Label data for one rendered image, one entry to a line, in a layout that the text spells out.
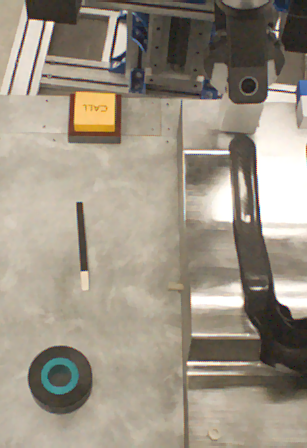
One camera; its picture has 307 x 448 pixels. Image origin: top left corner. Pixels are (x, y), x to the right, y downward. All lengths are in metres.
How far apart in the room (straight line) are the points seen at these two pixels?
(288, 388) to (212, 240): 0.21
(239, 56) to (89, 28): 1.24
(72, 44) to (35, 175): 0.97
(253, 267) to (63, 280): 0.27
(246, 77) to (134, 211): 0.31
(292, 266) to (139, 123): 0.37
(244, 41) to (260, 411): 0.44
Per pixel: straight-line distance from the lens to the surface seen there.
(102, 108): 1.18
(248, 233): 1.03
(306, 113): 1.11
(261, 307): 0.97
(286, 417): 0.97
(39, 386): 0.99
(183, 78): 1.83
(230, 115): 1.07
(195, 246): 1.00
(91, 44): 2.09
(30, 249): 1.10
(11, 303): 1.07
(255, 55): 0.92
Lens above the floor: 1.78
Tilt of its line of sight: 62 degrees down
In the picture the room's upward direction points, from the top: 7 degrees clockwise
